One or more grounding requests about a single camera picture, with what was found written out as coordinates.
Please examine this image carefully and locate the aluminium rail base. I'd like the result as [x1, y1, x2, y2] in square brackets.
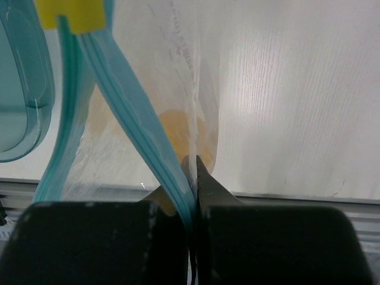
[1, 177, 379, 254]

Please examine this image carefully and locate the clear zip top bag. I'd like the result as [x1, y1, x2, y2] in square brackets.
[35, 1, 220, 226]

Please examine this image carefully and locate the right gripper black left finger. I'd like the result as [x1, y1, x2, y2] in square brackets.
[0, 154, 195, 285]

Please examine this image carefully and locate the teal plastic tray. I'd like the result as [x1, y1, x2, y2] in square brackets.
[1, 1, 56, 163]

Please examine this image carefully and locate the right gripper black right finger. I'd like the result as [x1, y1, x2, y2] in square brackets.
[196, 159, 373, 284]

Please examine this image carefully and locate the yellow toy orange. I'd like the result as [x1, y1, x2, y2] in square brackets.
[88, 91, 215, 216]

